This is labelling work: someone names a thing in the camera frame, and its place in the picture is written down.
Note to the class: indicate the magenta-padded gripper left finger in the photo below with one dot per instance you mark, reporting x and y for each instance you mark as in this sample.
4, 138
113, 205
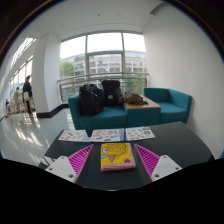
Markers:
61, 167

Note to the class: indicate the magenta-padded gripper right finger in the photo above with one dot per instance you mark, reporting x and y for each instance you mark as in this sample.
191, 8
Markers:
165, 166

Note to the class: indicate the orange pink yellow printed towel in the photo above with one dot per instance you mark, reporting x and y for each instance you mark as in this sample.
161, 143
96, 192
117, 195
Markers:
117, 157

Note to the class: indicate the white sticker sheet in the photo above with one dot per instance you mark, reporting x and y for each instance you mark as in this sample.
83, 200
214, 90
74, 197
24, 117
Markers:
105, 135
140, 133
72, 135

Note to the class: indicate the wooden sofa side table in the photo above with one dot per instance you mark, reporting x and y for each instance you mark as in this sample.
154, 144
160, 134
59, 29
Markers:
146, 106

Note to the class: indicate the teal sofa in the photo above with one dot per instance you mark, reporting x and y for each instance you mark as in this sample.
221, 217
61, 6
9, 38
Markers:
106, 119

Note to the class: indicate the large black backpack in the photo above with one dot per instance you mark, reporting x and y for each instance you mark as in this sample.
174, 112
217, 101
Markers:
90, 100

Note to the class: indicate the brown jacket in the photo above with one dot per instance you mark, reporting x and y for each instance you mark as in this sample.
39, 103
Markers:
134, 98

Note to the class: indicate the person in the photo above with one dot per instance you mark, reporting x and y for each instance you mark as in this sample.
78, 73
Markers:
27, 90
16, 96

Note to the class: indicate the black backpack with label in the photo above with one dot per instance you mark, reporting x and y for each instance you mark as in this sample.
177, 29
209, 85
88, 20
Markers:
110, 93

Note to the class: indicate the metal window railing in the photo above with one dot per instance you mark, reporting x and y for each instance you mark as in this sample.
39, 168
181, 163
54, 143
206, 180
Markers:
71, 78

